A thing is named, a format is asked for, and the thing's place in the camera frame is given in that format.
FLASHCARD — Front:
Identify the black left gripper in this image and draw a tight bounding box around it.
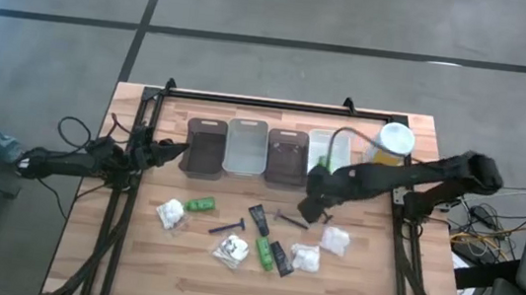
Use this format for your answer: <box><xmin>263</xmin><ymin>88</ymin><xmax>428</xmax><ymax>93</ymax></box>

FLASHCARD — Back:
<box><xmin>130</xmin><ymin>125</ymin><xmax>192</xmax><ymax>178</ymax></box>

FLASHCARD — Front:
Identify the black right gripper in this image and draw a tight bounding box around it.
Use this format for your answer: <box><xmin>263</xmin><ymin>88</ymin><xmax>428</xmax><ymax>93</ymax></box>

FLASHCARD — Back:
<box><xmin>295</xmin><ymin>161</ymin><xmax>349</xmax><ymax>228</ymax></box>

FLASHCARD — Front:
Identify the clear bag of cotton balls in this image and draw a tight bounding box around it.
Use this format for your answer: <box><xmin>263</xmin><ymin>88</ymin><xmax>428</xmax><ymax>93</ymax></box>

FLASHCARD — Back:
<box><xmin>153</xmin><ymin>196</ymin><xmax>193</xmax><ymax>233</ymax></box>
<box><xmin>286</xmin><ymin>241</ymin><xmax>324</xmax><ymax>275</ymax></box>
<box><xmin>318</xmin><ymin>224</ymin><xmax>353</xmax><ymax>258</ymax></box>

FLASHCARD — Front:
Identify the black travel tube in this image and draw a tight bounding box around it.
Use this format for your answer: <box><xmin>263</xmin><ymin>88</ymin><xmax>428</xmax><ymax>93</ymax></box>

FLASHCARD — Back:
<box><xmin>266</xmin><ymin>240</ymin><xmax>298</xmax><ymax>280</ymax></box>
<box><xmin>245</xmin><ymin>202</ymin><xmax>273</xmax><ymax>239</ymax></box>

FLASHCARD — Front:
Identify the green Pert shampoo bottle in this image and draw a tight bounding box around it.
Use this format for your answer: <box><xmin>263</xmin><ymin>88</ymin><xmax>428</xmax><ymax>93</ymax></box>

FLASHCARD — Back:
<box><xmin>184</xmin><ymin>193</ymin><xmax>217</xmax><ymax>215</ymax></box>

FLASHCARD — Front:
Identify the blue disposable razor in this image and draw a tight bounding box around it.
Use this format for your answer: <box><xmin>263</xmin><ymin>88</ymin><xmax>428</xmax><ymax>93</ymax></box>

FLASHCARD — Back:
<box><xmin>206</xmin><ymin>214</ymin><xmax>248</xmax><ymax>239</ymax></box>

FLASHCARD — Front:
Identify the dark brown plastic bin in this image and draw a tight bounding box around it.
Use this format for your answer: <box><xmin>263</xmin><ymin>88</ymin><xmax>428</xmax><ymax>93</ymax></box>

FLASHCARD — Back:
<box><xmin>262</xmin><ymin>126</ymin><xmax>315</xmax><ymax>192</ymax></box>
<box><xmin>178</xmin><ymin>115</ymin><xmax>231</xmax><ymax>183</ymax></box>

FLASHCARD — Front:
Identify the clear white plastic bin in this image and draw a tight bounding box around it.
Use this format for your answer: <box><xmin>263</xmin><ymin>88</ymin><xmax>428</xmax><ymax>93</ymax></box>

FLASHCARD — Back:
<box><xmin>304</xmin><ymin>126</ymin><xmax>356</xmax><ymax>179</ymax></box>

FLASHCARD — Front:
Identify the light grey plastic bin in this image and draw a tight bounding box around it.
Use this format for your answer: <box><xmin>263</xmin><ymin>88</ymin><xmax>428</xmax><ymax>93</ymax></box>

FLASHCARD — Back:
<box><xmin>220</xmin><ymin>115</ymin><xmax>272</xmax><ymax>179</ymax></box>

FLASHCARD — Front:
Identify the labelled bag of cotton swabs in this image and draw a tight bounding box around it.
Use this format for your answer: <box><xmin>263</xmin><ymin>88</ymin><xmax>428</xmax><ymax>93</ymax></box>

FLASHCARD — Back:
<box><xmin>209</xmin><ymin>231</ymin><xmax>252</xmax><ymax>272</ymax></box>

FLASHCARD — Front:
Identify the yellow jar with white lid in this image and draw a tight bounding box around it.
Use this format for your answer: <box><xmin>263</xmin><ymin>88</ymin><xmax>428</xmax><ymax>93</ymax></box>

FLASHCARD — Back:
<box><xmin>363</xmin><ymin>119</ymin><xmax>418</xmax><ymax>170</ymax></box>

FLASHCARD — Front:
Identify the white paper sheet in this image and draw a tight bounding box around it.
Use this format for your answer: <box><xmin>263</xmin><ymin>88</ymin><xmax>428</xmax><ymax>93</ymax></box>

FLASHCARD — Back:
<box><xmin>447</xmin><ymin>253</ymin><xmax>480</xmax><ymax>295</ymax></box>

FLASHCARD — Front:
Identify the black flat bar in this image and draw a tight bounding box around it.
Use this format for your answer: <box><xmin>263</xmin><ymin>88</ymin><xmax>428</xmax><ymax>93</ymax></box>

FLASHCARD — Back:
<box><xmin>453</xmin><ymin>252</ymin><xmax>522</xmax><ymax>295</ymax></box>

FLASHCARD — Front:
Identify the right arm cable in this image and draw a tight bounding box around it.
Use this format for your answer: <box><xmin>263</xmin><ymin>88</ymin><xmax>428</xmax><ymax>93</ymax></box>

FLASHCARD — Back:
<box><xmin>325</xmin><ymin>124</ymin><xmax>383</xmax><ymax>177</ymax></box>

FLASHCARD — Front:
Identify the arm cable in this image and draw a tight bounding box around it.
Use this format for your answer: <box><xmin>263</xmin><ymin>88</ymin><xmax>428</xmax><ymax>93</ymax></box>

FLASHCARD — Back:
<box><xmin>54</xmin><ymin>114</ymin><xmax>98</xmax><ymax>154</ymax></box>
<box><xmin>325</xmin><ymin>124</ymin><xmax>383</xmax><ymax>177</ymax></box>

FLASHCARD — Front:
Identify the black aluminium table frame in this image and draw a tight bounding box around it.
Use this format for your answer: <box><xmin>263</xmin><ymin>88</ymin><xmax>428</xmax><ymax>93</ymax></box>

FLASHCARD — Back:
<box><xmin>46</xmin><ymin>65</ymin><xmax>485</xmax><ymax>295</ymax></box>

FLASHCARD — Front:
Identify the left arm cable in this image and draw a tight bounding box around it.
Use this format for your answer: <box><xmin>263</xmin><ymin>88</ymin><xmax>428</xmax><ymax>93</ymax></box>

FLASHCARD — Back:
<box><xmin>54</xmin><ymin>114</ymin><xmax>98</xmax><ymax>154</ymax></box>

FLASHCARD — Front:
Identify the tangled cable bundle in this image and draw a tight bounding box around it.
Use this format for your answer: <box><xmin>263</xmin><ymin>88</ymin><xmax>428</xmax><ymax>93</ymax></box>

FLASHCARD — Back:
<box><xmin>446</xmin><ymin>179</ymin><xmax>526</xmax><ymax>270</ymax></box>

